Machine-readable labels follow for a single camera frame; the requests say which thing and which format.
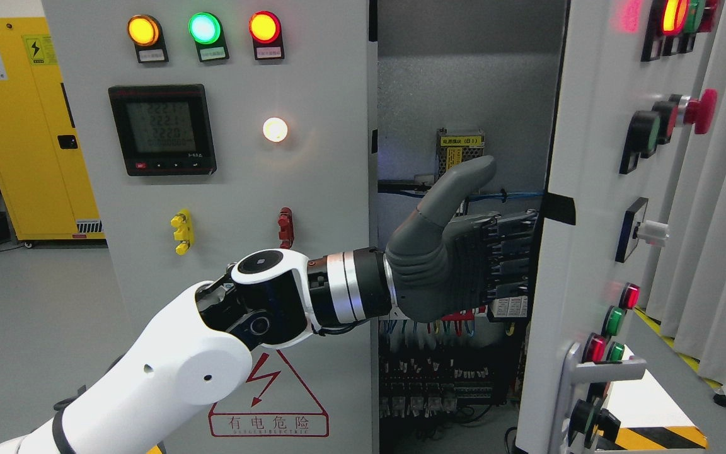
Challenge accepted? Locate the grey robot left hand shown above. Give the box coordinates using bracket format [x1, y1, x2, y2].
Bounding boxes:
[385, 156, 537, 323]

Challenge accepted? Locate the grey cabinet door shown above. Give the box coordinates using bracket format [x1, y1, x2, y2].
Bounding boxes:
[514, 1, 721, 453]
[42, 0, 380, 454]

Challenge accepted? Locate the white breaker and socket row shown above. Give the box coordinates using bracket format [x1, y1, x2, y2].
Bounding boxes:
[378, 306, 489, 338]

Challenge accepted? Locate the metal mesh power supply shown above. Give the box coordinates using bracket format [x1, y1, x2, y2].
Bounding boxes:
[435, 127, 486, 178]

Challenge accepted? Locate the relay and terminal row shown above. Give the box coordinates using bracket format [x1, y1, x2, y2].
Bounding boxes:
[378, 344, 510, 424]

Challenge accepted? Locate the white indicator lamp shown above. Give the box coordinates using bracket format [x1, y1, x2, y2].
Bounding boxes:
[262, 116, 290, 143]

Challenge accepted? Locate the red electric hazard sticker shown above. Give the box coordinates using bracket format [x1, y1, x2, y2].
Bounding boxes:
[208, 350, 330, 438]

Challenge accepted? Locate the red indicator lamp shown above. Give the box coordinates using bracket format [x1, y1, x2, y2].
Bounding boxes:
[248, 9, 285, 61]

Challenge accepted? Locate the red mushroom emergency button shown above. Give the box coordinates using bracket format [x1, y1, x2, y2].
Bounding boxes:
[667, 88, 718, 135]

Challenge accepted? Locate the black digital power meter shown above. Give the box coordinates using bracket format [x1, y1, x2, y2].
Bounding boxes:
[108, 84, 218, 177]

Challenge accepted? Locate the green indicator lamp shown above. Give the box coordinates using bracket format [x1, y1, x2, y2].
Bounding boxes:
[188, 11, 230, 62]

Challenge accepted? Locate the amber indicator lamp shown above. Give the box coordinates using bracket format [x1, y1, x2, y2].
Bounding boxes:
[127, 15, 169, 64]

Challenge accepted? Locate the yellow safety cabinet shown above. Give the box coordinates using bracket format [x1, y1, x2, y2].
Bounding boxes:
[0, 17, 105, 242]

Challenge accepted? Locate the red terminal post block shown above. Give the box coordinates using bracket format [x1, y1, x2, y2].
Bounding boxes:
[277, 207, 294, 249]

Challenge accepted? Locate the silver door handle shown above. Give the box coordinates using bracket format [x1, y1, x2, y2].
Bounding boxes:
[548, 342, 647, 453]

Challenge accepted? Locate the grey cabinet enclosure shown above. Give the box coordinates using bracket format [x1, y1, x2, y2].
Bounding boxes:
[376, 1, 568, 453]

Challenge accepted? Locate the white right door selector switch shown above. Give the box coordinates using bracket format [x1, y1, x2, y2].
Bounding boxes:
[614, 197, 669, 262]

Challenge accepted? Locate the yellow terminal post block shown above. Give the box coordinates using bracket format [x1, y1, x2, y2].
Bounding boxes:
[170, 209, 194, 256]

